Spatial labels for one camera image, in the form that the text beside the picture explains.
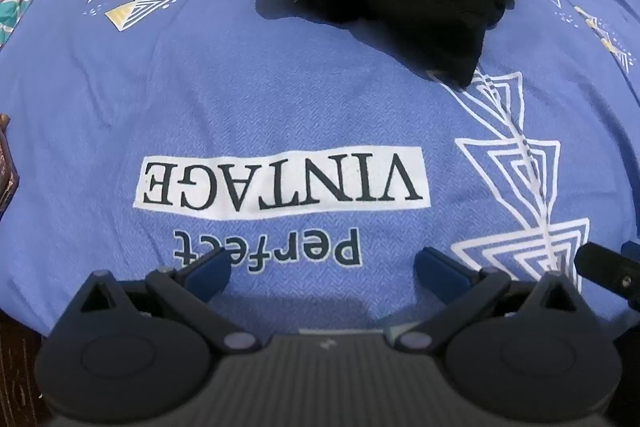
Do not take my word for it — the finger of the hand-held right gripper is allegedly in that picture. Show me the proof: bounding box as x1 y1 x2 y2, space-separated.
574 241 640 304

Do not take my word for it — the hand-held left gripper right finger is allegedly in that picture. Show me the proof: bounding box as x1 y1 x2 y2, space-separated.
395 247 601 355

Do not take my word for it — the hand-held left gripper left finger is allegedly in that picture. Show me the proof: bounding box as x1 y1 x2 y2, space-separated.
52 250 264 355

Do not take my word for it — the blue printed bedsheet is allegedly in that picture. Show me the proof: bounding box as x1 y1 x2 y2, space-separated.
0 0 640 338

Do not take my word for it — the dark brown object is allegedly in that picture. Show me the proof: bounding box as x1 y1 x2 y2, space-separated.
0 113 21 210

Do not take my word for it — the teal patterned cloth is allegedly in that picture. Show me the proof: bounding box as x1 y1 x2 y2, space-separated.
0 0 44 48

